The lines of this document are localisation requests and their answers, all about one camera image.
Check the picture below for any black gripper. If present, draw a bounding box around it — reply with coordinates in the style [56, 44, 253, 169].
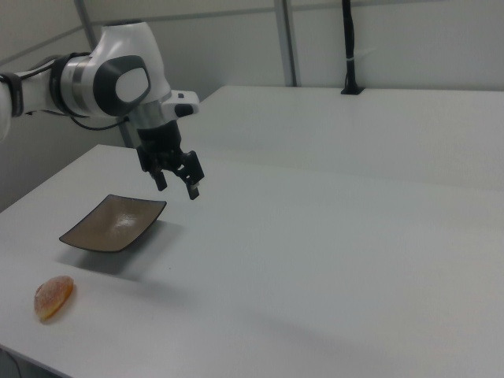
[135, 120, 206, 202]

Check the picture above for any orange shrimp toy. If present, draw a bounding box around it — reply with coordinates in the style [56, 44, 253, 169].
[33, 275, 76, 324]

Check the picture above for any brown square ceramic plate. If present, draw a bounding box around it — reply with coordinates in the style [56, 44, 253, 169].
[58, 194, 168, 254]

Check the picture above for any black pole with base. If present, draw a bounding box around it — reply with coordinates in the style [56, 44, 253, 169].
[339, 0, 365, 96]

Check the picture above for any grey corner partition post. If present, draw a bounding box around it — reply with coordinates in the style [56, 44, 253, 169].
[76, 0, 98, 50]

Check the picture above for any black strap on arm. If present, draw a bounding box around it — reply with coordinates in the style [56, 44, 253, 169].
[6, 72, 25, 117]

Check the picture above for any thin black floor cable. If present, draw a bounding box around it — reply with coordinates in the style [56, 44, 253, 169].
[0, 347, 25, 378]

